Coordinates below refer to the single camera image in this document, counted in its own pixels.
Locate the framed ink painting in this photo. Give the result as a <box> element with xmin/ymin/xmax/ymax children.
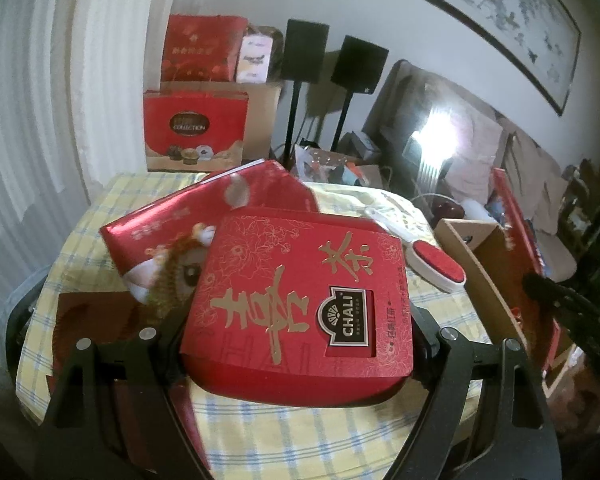
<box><xmin>410</xmin><ymin>0</ymin><xmax>582</xmax><ymax>118</ymax></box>

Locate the carton of clutter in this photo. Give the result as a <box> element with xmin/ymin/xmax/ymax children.
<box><xmin>291</xmin><ymin>130</ymin><xmax>388</xmax><ymax>192</ymax></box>

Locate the cluttered dark shelf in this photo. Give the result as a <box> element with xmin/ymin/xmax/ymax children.
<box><xmin>560</xmin><ymin>80</ymin><xmax>600</xmax><ymax>281</ymax></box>

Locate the red chocolate box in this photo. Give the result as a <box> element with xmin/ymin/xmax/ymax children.
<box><xmin>142</xmin><ymin>90</ymin><xmax>249</xmax><ymax>173</ymax></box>

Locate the brown sofa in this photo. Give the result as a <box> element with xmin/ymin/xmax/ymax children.
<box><xmin>362</xmin><ymin>59</ymin><xmax>581</xmax><ymax>281</ymax></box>

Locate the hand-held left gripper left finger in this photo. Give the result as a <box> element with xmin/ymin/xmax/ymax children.
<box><xmin>37</xmin><ymin>310</ymin><xmax>208</xmax><ymax>480</ymax></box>

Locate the red tin box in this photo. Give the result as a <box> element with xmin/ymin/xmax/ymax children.
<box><xmin>179</xmin><ymin>211</ymin><xmax>414</xmax><ymax>409</ymax></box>

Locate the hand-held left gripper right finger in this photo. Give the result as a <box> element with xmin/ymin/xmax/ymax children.
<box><xmin>387</xmin><ymin>305</ymin><xmax>563</xmax><ymax>480</ymax></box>

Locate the brown glass table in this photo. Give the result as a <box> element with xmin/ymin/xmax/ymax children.
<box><xmin>431</xmin><ymin>199</ymin><xmax>465</xmax><ymax>222</ymax></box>

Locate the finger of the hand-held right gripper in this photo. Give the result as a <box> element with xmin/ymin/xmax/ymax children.
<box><xmin>522</xmin><ymin>270</ymin><xmax>588</xmax><ymax>333</ymax></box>

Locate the white curtain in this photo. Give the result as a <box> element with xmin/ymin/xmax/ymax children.
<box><xmin>0</xmin><ymin>0</ymin><xmax>166</xmax><ymax>271</ymax></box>

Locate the small white box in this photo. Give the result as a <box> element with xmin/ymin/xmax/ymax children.
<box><xmin>234</xmin><ymin>34</ymin><xmax>274</xmax><ymax>84</ymax></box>

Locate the cardboard box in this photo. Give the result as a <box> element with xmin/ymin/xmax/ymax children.
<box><xmin>434</xmin><ymin>216</ymin><xmax>568</xmax><ymax>401</ymax></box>

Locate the black chair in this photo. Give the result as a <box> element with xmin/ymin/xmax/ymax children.
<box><xmin>0</xmin><ymin>265</ymin><xmax>51</xmax><ymax>396</ymax></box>

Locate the brown storage carton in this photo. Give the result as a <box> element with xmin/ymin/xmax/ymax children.
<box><xmin>157</xmin><ymin>79</ymin><xmax>284</xmax><ymax>163</ymax></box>

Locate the red gold-print gift box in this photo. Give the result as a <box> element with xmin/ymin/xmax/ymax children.
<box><xmin>161</xmin><ymin>14</ymin><xmax>249</xmax><ymax>84</ymax></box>

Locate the bright video light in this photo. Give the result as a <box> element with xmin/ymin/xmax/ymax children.
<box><xmin>402</xmin><ymin>102</ymin><xmax>463</xmax><ymax>193</ymax></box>

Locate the beige sofa cushion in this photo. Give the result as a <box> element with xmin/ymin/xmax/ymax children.
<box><xmin>502</xmin><ymin>130</ymin><xmax>571</xmax><ymax>231</ymax></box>
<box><xmin>445</xmin><ymin>110</ymin><xmax>506</xmax><ymax>201</ymax></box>

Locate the yellow plaid tablecloth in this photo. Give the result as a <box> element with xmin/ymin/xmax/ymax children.
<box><xmin>15</xmin><ymin>172</ymin><xmax>496</xmax><ymax>480</ymax></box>

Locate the black speaker on stand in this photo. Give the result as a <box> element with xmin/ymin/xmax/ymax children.
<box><xmin>280</xmin><ymin>18</ymin><xmax>331</xmax><ymax>161</ymax></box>
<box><xmin>330</xmin><ymin>35</ymin><xmax>390</xmax><ymax>153</ymax></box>

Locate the red foil bag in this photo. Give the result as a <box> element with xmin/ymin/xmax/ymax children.
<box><xmin>99</xmin><ymin>159</ymin><xmax>320</xmax><ymax>311</ymax></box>

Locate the white and red lint brush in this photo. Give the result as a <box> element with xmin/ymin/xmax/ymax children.
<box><xmin>364</xmin><ymin>204</ymin><xmax>467</xmax><ymax>294</ymax></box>

